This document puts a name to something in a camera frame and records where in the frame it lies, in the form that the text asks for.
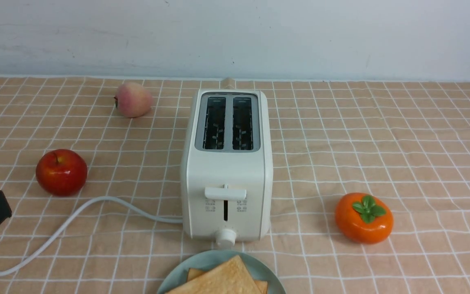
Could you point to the toasted bread slice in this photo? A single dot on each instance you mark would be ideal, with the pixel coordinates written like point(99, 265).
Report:
point(231, 277)
point(194, 272)

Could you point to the red apple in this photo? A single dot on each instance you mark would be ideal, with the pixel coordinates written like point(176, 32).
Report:
point(61, 172)

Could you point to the pink peach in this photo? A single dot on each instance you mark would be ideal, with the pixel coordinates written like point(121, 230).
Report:
point(132, 100)

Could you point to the white two-slot toaster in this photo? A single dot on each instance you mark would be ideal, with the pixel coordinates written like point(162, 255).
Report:
point(226, 172)

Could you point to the light green plate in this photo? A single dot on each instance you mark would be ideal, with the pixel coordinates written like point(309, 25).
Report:
point(210, 259)

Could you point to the orange persimmon with green leaf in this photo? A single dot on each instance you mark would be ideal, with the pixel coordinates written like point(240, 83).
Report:
point(363, 218)

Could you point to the checkered beige tablecloth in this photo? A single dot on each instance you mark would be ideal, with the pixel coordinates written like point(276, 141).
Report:
point(406, 143)

